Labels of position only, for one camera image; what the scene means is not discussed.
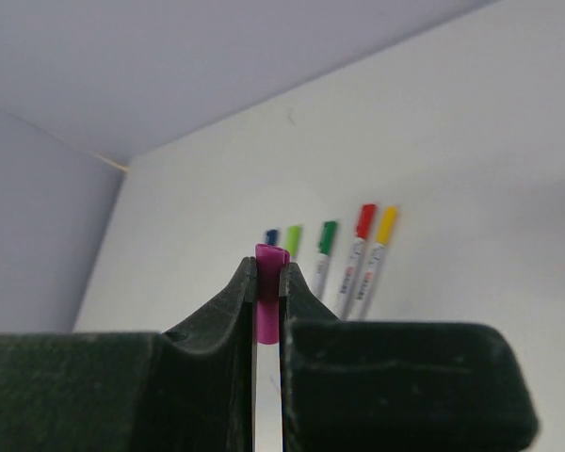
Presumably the purple pen cap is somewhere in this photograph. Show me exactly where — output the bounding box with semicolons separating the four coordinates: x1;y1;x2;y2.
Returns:
255;244;290;345

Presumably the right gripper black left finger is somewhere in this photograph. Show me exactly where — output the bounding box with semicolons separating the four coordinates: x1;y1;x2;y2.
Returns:
0;258;257;451

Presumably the dark green end white pen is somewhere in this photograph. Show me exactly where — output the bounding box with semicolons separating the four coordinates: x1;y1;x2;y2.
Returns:
311;245;334;299

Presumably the light green pen cap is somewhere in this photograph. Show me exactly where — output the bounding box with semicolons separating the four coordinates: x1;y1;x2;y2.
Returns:
284;224;304;258

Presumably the yellow pen cap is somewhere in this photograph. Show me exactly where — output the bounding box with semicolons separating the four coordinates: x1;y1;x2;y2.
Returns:
376;205;399;247

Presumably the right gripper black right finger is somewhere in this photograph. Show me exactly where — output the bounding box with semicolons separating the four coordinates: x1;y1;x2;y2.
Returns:
280;264;539;451

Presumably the red end white pen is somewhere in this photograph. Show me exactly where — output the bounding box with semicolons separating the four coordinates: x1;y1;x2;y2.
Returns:
336;228;367;319

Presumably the yellow end white pen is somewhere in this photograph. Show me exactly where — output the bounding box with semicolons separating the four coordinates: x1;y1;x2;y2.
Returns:
347;205;399;321

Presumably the dark green pen cap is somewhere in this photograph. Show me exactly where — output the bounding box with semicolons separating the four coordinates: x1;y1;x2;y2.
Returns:
317;220;338;255

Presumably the red pen cap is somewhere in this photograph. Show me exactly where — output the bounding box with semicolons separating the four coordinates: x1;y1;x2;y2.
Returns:
355;203;378;240

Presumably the light green end white pen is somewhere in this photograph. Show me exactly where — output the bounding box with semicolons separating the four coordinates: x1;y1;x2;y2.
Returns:
284;224;304;259

